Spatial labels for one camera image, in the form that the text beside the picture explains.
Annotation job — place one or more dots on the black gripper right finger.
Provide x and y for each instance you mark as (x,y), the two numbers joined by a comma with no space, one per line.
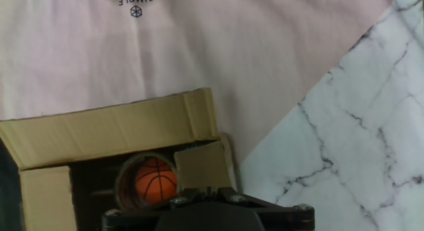
(245,203)

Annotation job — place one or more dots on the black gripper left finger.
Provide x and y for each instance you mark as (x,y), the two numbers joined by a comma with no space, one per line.
(172,203)

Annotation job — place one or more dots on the brown cardboard box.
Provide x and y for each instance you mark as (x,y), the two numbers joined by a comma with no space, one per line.
(116,128)

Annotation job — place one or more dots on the orange mini basketball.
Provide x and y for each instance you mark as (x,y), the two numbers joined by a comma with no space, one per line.
(155,181)

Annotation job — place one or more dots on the brown packing tape roll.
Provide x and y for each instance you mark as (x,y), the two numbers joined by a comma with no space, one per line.
(124,184)

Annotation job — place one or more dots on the marble and pink pattern cloth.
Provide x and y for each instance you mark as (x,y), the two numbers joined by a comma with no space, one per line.
(232,42)

